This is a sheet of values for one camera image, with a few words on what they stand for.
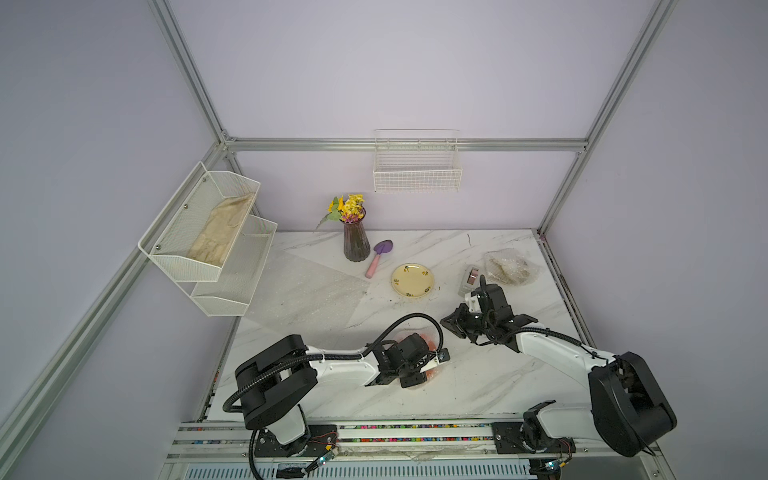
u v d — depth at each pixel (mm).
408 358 667
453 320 766
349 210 933
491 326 679
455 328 777
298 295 1019
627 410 420
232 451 737
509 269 1042
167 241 666
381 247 1142
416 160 951
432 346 698
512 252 1116
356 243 1060
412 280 1056
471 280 1004
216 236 778
